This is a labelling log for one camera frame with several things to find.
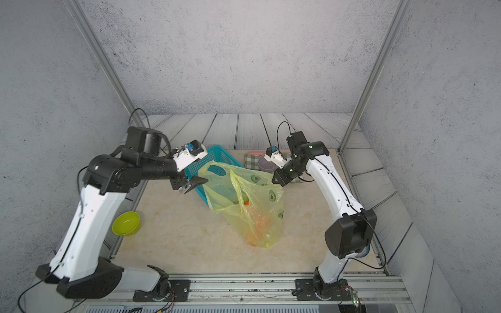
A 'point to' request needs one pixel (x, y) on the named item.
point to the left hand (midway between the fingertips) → (203, 167)
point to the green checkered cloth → (251, 162)
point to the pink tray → (256, 152)
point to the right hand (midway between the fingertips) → (276, 179)
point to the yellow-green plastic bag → (252, 199)
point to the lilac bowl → (266, 165)
